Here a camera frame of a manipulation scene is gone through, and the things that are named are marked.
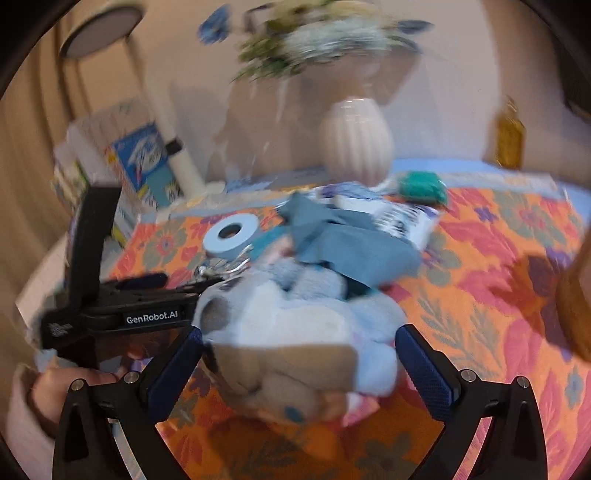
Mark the bamboo pen holder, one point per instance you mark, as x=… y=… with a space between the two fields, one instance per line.
x=577 y=300

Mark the beige curtain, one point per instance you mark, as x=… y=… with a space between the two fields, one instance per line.
x=41 y=161

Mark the person's left hand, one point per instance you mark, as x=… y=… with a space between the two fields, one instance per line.
x=51 y=392

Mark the metal keyring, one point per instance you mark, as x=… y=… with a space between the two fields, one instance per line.
x=235 y=268

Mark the white desk lamp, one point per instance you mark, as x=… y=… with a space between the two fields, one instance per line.
x=101 y=32

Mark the blue plush toy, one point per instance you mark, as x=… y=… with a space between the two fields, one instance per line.
x=286 y=318

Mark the stack of books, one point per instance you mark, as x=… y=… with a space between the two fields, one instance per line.
x=138 y=152

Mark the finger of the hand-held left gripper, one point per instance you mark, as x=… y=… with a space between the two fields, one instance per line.
x=138 y=282

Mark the person's left forearm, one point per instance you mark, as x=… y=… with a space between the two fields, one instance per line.
x=27 y=434

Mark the green sponge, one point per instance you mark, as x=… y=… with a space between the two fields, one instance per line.
x=420 y=187

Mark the amber perfume bottle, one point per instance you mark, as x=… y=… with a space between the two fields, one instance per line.
x=510 y=138

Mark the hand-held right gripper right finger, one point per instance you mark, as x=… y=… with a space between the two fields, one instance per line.
x=427 y=374

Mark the floral table cloth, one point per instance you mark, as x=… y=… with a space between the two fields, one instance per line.
x=485 y=277

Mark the light blue tape roll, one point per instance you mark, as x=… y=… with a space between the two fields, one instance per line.
x=212 y=242

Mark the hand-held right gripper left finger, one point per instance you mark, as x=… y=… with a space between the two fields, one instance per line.
x=178 y=364

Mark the white ribbed vase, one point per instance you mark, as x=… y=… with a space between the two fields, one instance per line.
x=355 y=138

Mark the blue-grey cloth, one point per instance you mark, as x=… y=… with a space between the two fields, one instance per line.
x=369 y=249

